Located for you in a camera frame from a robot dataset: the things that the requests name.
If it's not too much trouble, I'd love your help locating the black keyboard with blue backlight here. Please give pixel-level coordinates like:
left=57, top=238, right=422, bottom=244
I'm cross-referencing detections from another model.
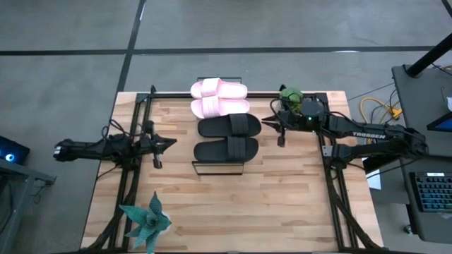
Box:
left=409, top=171, right=452, bottom=213

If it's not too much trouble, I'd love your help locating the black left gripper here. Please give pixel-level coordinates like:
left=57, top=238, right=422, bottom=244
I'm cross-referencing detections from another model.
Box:
left=139, top=133, right=177, bottom=152

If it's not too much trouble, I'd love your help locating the yellow floor cable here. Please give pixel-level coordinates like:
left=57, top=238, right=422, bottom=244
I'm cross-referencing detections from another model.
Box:
left=359, top=97, right=403, bottom=137

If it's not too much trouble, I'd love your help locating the black device with blue light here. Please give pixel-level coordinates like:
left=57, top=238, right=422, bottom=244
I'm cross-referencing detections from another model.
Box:
left=0, top=135, right=32, bottom=166

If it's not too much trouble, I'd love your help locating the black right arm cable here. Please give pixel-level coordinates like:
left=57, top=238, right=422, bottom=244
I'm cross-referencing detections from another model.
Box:
left=269, top=97, right=296, bottom=131

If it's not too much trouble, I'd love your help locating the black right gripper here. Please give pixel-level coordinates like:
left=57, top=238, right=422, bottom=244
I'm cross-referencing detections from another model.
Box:
left=261, top=109, right=301, bottom=133

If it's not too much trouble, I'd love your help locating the tablet with blue screen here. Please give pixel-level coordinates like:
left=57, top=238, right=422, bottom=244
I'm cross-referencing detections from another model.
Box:
left=426, top=111, right=452, bottom=133

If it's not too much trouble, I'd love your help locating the pink rubber slide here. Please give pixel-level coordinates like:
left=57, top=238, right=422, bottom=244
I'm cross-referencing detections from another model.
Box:
left=190, top=97, right=251, bottom=120
left=190, top=77, right=249, bottom=100

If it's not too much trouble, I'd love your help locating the black metal table frame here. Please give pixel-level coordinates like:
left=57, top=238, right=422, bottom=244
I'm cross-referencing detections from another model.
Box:
left=81, top=84, right=386, bottom=253

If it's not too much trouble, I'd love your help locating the black pole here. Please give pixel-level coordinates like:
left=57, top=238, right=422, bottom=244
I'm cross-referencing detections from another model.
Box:
left=405, top=32, right=452, bottom=78

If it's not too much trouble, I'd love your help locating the grey desk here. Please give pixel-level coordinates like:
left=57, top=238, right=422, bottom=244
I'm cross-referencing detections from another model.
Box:
left=398, top=153, right=452, bottom=245
left=391, top=64, right=452, bottom=158

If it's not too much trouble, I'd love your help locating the grey metal stand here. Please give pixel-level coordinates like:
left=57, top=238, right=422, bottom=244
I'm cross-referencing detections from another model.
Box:
left=0, top=158, right=57, bottom=254

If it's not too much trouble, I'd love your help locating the white paper sheet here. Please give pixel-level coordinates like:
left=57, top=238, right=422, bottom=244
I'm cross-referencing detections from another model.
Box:
left=366, top=169, right=383, bottom=191

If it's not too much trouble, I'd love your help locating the wooden shelf with black frame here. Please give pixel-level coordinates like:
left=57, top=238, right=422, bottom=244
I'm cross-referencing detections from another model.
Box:
left=191, top=75, right=245, bottom=176

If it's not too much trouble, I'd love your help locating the black rubber slide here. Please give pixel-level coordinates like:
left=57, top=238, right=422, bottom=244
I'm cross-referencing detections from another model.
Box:
left=193, top=136, right=260, bottom=163
left=196, top=112, right=263, bottom=138

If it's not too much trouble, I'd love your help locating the green plant in patterned pot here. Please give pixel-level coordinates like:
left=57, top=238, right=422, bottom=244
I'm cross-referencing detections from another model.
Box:
left=278, top=87, right=305, bottom=114

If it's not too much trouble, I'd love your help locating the teal plant in white pot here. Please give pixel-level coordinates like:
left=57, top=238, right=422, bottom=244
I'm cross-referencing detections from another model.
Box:
left=118, top=191, right=173, bottom=254

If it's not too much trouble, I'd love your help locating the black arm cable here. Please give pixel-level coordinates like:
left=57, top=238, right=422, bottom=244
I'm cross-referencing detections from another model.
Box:
left=100, top=119, right=124, bottom=142
left=269, top=97, right=296, bottom=131

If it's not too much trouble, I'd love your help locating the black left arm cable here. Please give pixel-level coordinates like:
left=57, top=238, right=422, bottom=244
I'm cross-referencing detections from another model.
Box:
left=100, top=119, right=124, bottom=142

